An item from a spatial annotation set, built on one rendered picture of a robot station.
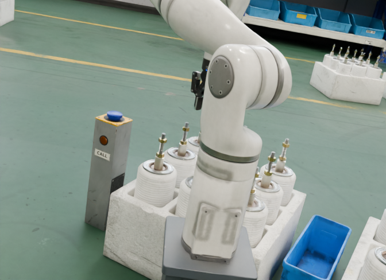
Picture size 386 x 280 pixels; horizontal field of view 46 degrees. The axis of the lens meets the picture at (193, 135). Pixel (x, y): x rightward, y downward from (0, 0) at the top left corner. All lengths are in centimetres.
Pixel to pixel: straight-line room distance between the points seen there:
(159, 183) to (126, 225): 13
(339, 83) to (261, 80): 275
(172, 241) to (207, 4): 38
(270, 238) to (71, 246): 51
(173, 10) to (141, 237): 57
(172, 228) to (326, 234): 68
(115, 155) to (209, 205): 55
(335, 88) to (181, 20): 266
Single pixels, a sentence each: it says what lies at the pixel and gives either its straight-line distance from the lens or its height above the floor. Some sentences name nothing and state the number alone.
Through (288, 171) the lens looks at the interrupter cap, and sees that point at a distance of 124.
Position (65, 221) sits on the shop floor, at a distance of 133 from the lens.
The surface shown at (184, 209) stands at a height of 20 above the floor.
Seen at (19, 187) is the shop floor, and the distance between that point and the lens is 149.
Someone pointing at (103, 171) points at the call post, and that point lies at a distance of 122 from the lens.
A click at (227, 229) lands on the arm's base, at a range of 70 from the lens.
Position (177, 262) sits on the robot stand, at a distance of 72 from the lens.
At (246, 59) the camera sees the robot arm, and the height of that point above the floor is 62.
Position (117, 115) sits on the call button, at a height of 33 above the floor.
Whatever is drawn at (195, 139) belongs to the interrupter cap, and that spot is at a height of 25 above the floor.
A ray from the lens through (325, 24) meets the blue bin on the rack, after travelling 571.
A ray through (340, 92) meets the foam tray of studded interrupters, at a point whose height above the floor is 6.
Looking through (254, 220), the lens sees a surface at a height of 24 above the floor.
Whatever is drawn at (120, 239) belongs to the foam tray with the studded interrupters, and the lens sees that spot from 115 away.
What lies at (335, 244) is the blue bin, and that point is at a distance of 139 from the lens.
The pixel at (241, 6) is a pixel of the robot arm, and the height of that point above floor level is 64.
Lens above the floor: 72
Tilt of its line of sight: 21 degrees down
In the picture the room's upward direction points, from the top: 11 degrees clockwise
